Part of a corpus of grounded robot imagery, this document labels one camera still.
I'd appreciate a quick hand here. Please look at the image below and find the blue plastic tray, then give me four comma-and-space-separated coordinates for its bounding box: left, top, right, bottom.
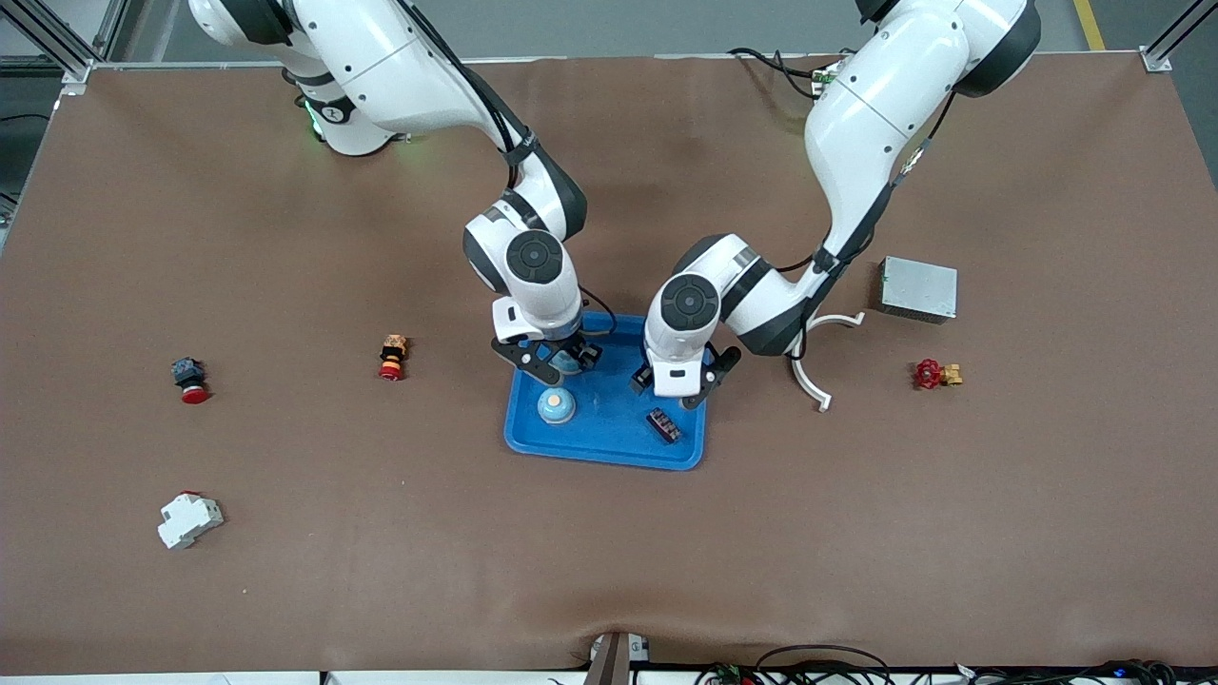
503, 312, 710, 472

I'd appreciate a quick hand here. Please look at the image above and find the white curved pipe clamp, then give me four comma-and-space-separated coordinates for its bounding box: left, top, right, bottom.
791, 312, 867, 413

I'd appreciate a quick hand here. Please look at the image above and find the brown table mat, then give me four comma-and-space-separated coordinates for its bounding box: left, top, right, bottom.
0, 52, 1218, 676

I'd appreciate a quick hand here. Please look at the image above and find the grey metal box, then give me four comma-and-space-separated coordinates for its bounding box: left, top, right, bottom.
878, 256, 959, 325

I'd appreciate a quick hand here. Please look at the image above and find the red button dark blue body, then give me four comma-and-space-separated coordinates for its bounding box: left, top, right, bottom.
171, 357, 211, 405

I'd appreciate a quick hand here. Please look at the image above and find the white circuit breaker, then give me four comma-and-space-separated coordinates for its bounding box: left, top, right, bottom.
157, 491, 226, 551

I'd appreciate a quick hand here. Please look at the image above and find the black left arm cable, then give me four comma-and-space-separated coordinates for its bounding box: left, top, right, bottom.
776, 86, 957, 277

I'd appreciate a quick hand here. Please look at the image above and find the red handle brass valve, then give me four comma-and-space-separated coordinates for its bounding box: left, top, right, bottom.
913, 358, 964, 391

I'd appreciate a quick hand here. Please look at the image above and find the brown camera stand post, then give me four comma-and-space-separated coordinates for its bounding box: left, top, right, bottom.
583, 631, 632, 685

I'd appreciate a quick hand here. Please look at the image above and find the black looped cable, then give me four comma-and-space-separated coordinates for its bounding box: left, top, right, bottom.
755, 644, 893, 685

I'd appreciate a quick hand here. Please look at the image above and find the black left base cable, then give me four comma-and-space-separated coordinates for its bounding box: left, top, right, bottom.
727, 46, 834, 98

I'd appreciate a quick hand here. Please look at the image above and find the aluminium frame post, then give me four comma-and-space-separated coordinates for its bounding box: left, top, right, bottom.
1140, 0, 1218, 74
0, 0, 129, 87

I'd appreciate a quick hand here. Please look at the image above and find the black cable bundle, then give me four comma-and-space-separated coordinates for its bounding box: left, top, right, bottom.
894, 658, 1218, 685

